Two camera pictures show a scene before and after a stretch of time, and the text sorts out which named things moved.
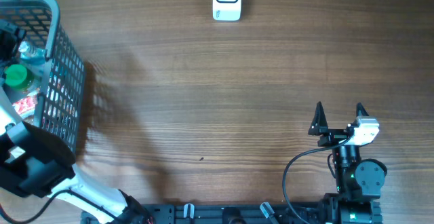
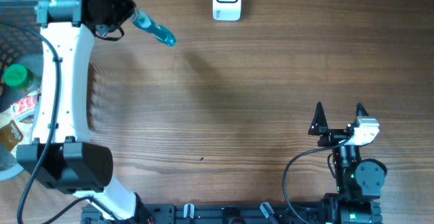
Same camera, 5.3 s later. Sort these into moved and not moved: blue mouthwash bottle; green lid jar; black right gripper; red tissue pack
Moved: blue mouthwash bottle
Not moved: black right gripper; green lid jar; red tissue pack
